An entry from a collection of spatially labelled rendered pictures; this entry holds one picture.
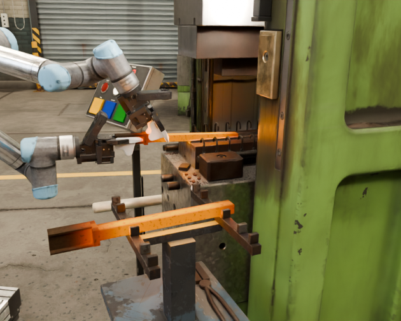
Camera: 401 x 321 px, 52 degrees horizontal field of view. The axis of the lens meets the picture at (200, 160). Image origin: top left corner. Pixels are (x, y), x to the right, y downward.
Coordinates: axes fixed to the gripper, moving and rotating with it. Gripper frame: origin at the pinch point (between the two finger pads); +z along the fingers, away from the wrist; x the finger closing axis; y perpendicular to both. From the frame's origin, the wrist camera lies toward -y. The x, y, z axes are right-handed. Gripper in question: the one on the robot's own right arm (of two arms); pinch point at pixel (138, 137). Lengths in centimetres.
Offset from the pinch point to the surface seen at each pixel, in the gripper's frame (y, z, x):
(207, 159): 3.6, 17.6, 17.3
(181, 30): -33.3, 16.3, -8.2
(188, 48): -28.0, 16.4, 0.2
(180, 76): 34, 156, -481
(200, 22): -35.8, 16.3, 11.1
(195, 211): 4, 3, 50
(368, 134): -10, 49, 48
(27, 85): 89, -82, -821
